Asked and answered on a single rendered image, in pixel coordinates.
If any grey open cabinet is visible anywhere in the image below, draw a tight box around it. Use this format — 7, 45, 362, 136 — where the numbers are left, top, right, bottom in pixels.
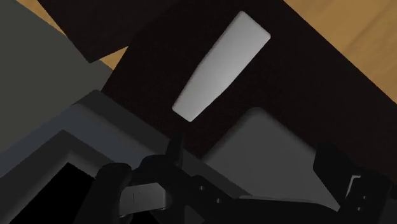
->
0, 0, 249, 224

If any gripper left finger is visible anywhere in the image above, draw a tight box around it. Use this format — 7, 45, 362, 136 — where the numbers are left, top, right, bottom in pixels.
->
74, 132, 241, 224

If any dark grey flat rounded slab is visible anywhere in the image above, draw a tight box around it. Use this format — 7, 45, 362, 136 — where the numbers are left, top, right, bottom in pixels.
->
201, 106, 342, 212

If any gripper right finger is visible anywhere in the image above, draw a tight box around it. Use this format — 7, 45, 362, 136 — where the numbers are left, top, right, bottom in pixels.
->
312, 142, 397, 224

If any dark brown table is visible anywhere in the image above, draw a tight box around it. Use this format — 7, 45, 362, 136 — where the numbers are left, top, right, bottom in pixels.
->
101, 0, 397, 187

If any white flat remote control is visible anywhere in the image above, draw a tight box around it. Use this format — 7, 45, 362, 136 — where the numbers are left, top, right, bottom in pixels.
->
171, 10, 272, 123

